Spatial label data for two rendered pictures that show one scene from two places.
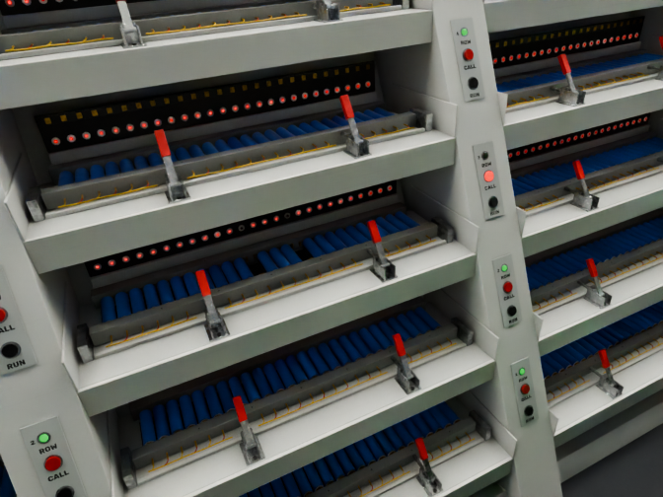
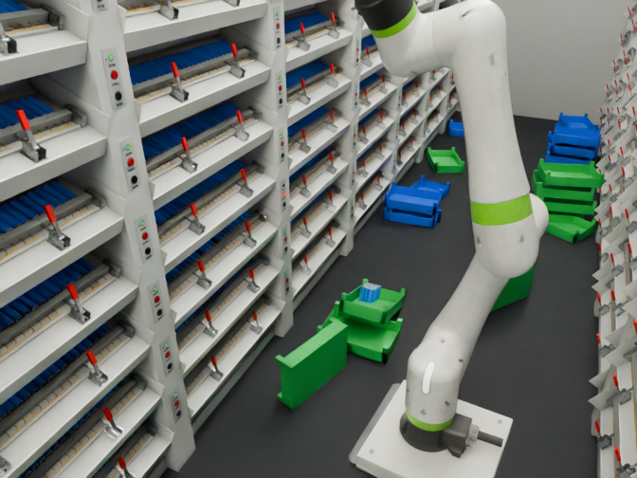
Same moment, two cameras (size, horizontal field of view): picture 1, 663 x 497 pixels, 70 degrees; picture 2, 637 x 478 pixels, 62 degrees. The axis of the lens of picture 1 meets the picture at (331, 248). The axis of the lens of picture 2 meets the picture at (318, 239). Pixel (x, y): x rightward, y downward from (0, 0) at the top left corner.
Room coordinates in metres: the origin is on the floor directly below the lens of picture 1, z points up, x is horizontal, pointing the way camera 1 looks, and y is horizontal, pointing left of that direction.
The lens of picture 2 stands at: (-0.55, 0.89, 1.47)
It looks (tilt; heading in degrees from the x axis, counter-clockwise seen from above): 30 degrees down; 314
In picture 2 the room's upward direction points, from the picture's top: straight up
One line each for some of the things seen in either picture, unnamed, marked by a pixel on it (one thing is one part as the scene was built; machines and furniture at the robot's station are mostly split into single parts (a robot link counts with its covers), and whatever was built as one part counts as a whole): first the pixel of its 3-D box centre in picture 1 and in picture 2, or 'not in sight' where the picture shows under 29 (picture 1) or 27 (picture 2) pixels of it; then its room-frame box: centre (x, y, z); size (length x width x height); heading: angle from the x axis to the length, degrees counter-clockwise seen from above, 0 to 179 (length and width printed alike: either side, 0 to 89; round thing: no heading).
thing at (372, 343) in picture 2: not in sight; (359, 330); (0.51, -0.45, 0.04); 0.30 x 0.20 x 0.08; 20
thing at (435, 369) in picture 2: not in sight; (433, 381); (-0.08, -0.02, 0.48); 0.16 x 0.13 x 0.19; 107
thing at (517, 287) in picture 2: not in sight; (501, 283); (0.23, -1.09, 0.10); 0.30 x 0.08 x 0.20; 74
